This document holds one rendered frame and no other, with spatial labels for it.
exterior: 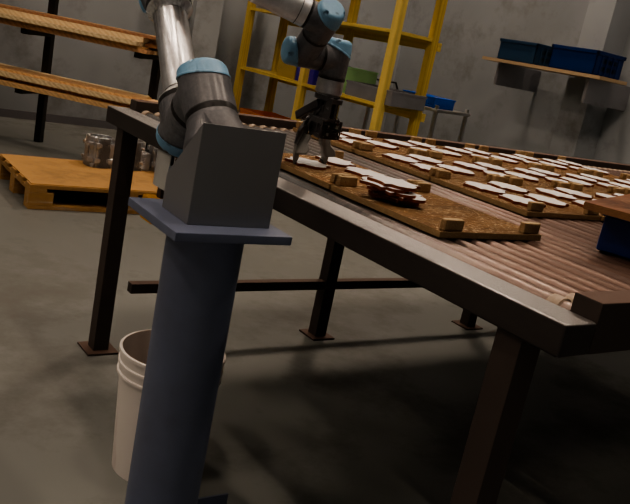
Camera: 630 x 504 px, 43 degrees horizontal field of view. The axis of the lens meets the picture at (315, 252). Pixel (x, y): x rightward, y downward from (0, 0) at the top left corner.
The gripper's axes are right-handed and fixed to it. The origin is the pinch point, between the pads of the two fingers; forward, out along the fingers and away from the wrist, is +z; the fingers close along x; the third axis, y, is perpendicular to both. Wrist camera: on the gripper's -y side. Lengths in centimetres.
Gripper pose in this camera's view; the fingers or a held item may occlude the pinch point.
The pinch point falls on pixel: (308, 162)
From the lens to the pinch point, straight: 230.5
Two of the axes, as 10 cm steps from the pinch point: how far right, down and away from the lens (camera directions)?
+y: 5.5, 3.6, -7.5
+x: 8.1, 0.1, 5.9
